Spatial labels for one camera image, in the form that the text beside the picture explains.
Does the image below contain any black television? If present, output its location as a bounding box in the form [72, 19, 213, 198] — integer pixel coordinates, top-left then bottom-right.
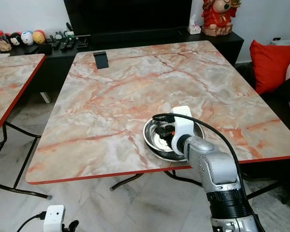
[64, 0, 193, 36]

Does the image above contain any dark sofa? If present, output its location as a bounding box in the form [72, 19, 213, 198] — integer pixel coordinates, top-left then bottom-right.
[260, 75, 290, 127]

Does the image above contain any red cushion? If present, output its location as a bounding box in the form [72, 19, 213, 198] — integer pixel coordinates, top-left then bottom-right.
[249, 40, 290, 95]

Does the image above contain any yellow orange round toy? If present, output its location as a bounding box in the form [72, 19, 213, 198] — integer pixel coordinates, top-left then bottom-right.
[32, 30, 47, 45]

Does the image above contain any black tv console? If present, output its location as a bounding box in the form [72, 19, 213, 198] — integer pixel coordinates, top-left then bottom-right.
[0, 29, 245, 93]

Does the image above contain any black phone stand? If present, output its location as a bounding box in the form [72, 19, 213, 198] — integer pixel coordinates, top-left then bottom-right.
[93, 51, 110, 69]

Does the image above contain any red-lidded glass jar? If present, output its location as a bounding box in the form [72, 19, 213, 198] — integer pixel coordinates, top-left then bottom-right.
[0, 30, 13, 53]

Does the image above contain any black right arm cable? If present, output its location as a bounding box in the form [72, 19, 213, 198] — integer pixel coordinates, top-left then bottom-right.
[152, 112, 246, 195]

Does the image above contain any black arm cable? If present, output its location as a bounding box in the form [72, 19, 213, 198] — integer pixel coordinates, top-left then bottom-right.
[16, 211, 47, 232]
[152, 112, 246, 195]

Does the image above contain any red fortune god figurine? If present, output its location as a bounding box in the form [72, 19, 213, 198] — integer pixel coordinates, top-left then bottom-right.
[201, 0, 243, 37]

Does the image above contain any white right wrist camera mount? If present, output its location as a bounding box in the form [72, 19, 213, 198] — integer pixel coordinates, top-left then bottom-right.
[170, 106, 194, 156]

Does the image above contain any marble-pattern table red edge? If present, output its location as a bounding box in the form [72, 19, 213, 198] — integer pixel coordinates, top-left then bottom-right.
[0, 53, 53, 200]
[25, 41, 290, 200]

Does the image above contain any round stainless steel bowl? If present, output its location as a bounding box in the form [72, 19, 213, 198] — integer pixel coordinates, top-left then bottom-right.
[143, 116, 205, 163]

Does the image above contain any white tissue box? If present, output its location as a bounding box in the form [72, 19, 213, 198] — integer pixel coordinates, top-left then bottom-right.
[187, 14, 202, 35]

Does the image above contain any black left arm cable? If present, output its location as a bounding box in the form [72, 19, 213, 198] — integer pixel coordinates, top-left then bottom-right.
[16, 211, 47, 232]

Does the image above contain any black white round toy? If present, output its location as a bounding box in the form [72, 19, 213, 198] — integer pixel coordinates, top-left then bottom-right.
[9, 32, 23, 47]

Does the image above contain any white blue round toy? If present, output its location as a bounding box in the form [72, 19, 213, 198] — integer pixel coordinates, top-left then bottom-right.
[20, 31, 35, 46]

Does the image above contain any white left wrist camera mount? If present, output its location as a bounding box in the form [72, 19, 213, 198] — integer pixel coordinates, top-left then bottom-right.
[43, 205, 65, 232]

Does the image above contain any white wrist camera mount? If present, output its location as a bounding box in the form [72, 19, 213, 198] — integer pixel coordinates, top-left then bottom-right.
[170, 106, 194, 156]
[43, 205, 65, 232]

